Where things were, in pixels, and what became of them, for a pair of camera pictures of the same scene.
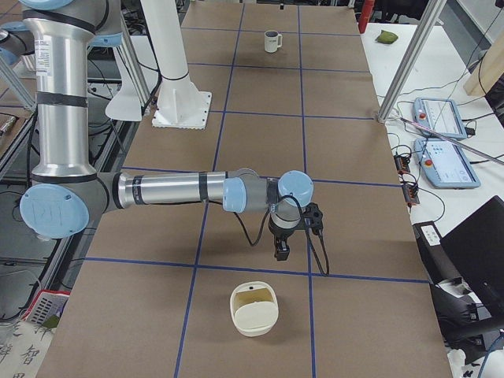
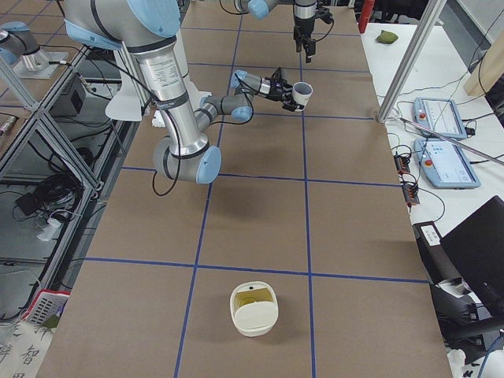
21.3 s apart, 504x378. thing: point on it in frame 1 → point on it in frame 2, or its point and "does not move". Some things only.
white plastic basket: [46, 304] does not move
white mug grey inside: [272, 41] → [302, 92]
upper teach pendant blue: [440, 115] does not move
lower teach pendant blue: [445, 164] does not move
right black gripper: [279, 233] → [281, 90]
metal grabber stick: [453, 140] does not move
